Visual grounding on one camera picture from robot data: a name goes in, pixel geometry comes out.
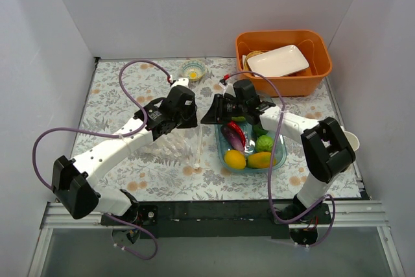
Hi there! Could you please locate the green cabbage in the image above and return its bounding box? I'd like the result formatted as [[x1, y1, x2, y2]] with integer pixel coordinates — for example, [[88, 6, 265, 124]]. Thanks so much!
[[231, 116, 246, 123]]

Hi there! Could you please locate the clear zip top bag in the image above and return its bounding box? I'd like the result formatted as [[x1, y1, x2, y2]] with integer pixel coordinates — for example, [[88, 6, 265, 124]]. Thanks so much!
[[134, 125, 202, 169]]

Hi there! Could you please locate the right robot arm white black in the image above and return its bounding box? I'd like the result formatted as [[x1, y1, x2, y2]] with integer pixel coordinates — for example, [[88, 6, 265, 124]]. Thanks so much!
[[201, 79, 360, 224]]

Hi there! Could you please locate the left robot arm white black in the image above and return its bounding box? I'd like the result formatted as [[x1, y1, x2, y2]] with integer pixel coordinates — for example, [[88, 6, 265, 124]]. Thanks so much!
[[52, 78, 197, 225]]

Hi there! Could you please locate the red chili pepper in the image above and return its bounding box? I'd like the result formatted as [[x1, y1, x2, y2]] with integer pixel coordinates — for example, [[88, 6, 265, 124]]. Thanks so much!
[[227, 121, 246, 147]]

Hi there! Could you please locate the dark green lime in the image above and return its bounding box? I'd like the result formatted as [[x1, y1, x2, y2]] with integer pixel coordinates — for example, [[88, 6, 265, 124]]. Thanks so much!
[[252, 124, 268, 137]]

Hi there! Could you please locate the purple eggplant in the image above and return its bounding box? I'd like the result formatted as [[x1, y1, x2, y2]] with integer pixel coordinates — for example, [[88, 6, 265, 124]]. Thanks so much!
[[220, 125, 245, 153]]

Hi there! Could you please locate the clear blue plastic tray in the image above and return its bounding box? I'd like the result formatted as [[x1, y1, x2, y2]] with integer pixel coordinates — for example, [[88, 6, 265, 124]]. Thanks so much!
[[215, 116, 276, 174]]

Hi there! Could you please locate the small patterned bowl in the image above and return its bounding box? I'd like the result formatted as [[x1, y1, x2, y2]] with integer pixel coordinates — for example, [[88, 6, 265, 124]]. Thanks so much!
[[180, 60, 207, 82]]

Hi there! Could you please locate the light green bumpy fruit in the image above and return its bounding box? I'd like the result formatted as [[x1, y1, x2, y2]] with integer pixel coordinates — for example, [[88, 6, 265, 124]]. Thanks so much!
[[255, 135, 274, 152]]

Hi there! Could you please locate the yellow lemon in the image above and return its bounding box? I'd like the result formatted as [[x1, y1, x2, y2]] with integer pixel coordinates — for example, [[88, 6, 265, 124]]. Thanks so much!
[[224, 149, 246, 170]]

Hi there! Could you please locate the orange green mango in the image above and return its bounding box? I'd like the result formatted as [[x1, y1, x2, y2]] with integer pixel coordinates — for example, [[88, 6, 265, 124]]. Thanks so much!
[[246, 152, 277, 169]]

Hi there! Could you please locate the floral table mat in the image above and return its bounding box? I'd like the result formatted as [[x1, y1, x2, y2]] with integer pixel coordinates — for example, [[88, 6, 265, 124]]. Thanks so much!
[[72, 58, 361, 201]]

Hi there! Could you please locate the white rectangular plate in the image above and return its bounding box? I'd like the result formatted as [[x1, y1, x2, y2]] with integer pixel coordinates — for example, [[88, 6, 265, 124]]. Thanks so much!
[[263, 45, 309, 78]]

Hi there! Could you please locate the orange plastic bin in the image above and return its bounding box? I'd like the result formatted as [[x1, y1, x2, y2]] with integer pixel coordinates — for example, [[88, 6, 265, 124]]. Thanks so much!
[[235, 30, 333, 97]]

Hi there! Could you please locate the white cup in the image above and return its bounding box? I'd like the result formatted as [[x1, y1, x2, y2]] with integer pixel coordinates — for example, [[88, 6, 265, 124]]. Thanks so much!
[[344, 130, 360, 152]]

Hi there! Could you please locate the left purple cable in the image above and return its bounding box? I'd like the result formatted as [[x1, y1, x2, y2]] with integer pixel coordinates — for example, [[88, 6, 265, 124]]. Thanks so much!
[[32, 59, 172, 260]]

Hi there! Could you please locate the purple cable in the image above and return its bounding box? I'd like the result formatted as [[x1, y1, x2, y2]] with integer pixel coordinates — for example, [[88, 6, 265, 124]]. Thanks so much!
[[32, 59, 172, 260], [223, 71, 338, 248]]

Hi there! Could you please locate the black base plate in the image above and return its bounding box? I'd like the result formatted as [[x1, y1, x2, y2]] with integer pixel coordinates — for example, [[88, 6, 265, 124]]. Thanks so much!
[[100, 199, 335, 241]]

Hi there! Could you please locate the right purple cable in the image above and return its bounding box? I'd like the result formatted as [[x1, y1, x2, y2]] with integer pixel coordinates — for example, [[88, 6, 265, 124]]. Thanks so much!
[[223, 71, 338, 248]]

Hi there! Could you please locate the aluminium frame rail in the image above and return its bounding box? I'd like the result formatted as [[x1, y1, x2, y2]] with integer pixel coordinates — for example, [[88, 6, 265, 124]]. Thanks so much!
[[40, 200, 390, 229]]

